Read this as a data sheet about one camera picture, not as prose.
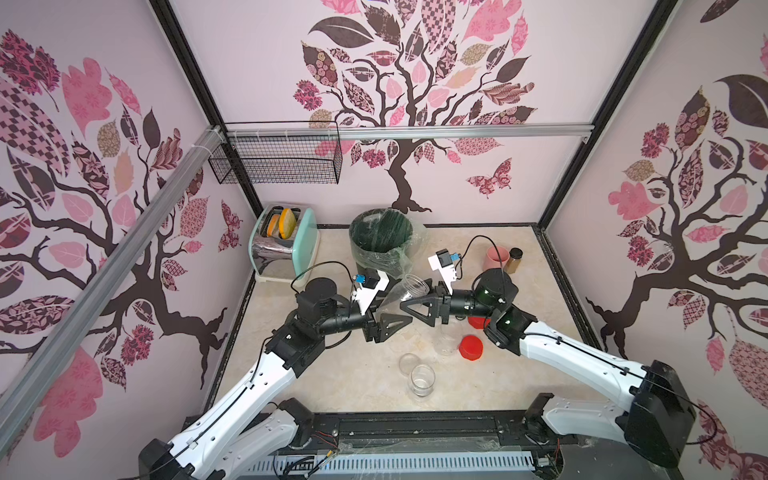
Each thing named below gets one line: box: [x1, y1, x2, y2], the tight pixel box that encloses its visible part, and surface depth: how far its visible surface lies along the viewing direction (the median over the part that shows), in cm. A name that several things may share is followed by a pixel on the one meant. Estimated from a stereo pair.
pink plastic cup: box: [482, 245, 510, 270], surface depth 100 cm
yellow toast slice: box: [279, 208, 297, 239], surface depth 96 cm
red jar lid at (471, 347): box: [458, 335, 483, 361], surface depth 87 cm
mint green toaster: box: [248, 203, 319, 283], surface depth 96 cm
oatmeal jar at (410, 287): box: [379, 274, 431, 312], surface depth 60 cm
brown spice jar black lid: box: [504, 247, 523, 274], surface depth 102 cm
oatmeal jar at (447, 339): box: [434, 324, 461, 356], surface depth 89 cm
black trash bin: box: [349, 208, 414, 282], surface depth 92 cm
